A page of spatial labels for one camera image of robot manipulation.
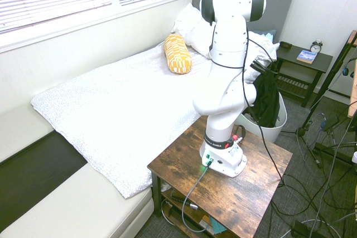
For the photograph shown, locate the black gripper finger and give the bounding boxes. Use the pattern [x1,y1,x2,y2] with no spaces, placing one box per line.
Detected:
[250,61,269,76]
[254,59,277,75]

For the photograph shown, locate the black clothing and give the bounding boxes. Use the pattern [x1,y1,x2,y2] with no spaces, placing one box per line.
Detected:
[250,72,281,129]

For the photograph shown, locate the white perforated laundry basket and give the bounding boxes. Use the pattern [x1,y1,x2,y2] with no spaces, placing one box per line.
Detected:
[241,91,287,143]

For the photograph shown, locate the crumpled white blanket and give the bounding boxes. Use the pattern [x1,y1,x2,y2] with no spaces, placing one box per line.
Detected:
[244,30,281,83]

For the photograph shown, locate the black nightstand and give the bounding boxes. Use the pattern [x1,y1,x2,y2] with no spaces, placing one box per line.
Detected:
[272,43,334,108]

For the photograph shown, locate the blue paperback book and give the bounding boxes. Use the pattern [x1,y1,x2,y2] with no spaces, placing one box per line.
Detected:
[296,50,318,65]

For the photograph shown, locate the black twin-bell alarm clock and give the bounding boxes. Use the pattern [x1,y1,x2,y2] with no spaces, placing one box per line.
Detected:
[310,40,324,54]

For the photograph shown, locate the blue headphones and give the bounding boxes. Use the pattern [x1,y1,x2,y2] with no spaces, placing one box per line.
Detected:
[342,59,357,79]

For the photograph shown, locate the yellow patterned bolster pillow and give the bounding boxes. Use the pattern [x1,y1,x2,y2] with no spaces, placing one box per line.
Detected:
[163,33,194,75]

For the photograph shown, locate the black power adapter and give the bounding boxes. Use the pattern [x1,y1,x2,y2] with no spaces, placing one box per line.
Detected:
[320,114,340,132]

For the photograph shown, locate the light wooden desk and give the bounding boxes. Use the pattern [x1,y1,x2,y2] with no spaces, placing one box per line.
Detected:
[347,30,357,119]

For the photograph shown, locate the rustic wooden side table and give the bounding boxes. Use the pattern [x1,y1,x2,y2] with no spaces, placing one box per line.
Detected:
[147,115,293,238]

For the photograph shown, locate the white dotted bedspread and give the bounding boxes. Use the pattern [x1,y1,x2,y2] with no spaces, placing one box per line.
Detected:
[30,41,224,200]

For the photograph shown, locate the teal paper sheet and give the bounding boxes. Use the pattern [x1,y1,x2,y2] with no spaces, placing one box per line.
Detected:
[209,217,228,235]

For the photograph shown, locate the cream upholstered bench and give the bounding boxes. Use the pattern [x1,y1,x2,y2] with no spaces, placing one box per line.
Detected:
[0,101,155,238]

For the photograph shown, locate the black boom camera stand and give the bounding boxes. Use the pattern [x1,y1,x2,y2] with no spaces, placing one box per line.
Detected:
[281,30,357,169]

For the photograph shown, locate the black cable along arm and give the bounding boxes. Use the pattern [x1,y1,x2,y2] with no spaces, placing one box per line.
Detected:
[209,20,286,190]

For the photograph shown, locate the black floor cable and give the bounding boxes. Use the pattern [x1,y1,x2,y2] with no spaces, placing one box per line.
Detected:
[270,137,357,238]

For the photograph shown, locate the grey floor cable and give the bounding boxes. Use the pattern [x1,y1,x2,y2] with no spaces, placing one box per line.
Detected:
[295,112,357,238]

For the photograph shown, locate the grey cable with green plug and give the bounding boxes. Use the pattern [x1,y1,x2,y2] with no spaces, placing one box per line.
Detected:
[181,161,213,235]

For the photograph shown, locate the black coiled spring cord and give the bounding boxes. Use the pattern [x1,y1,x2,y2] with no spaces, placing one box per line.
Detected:
[170,192,187,204]

